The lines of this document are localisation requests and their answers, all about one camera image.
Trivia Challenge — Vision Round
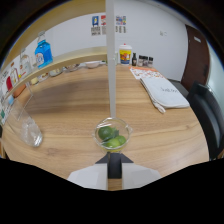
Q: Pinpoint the glass cup with limes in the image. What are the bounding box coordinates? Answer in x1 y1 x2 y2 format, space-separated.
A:
92 116 133 154

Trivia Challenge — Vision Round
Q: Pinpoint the clear bottle with white cap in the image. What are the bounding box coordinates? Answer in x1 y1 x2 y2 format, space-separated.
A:
18 48 33 79

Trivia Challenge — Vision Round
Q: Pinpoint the clear glass with ice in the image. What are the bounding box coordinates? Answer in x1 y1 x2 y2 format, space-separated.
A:
6 99 44 148

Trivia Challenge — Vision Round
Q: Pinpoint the black chair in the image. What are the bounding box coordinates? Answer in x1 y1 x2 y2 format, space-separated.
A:
186 81 224 161

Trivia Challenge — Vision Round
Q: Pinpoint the orange printed paper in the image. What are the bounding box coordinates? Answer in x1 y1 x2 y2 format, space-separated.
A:
129 66 164 81

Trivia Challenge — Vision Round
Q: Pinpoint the white bowl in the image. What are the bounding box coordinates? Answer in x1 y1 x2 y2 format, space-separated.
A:
84 60 101 69

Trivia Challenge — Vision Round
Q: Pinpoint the dark sauce bottle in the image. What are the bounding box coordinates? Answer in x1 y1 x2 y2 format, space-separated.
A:
131 52 138 67

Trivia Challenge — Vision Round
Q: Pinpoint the yellow tub with white lid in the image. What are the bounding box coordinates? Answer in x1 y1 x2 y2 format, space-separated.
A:
118 43 133 66

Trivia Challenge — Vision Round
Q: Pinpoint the clear bottle with orange cap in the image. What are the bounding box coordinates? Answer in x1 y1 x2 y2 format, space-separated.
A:
9 61 20 87

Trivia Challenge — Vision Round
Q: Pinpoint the blue liquid bottle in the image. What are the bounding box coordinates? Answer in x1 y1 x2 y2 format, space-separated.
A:
34 30 54 69

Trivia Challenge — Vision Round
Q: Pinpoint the brown door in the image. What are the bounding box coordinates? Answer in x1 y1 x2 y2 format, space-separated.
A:
181 24 213 93

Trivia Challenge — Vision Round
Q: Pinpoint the white frame wooden shelf rack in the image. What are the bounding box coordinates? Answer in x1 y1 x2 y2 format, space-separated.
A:
0 0 118 118

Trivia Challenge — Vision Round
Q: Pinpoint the blue yellow wall poster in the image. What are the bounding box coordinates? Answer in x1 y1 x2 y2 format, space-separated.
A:
90 15 100 36

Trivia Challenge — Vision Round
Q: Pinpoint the red white wall poster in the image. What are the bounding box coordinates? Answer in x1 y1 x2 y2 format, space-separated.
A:
100 14 107 36

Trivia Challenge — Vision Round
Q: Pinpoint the multicolour wall poster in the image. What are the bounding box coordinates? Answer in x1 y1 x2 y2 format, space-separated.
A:
115 15 128 34

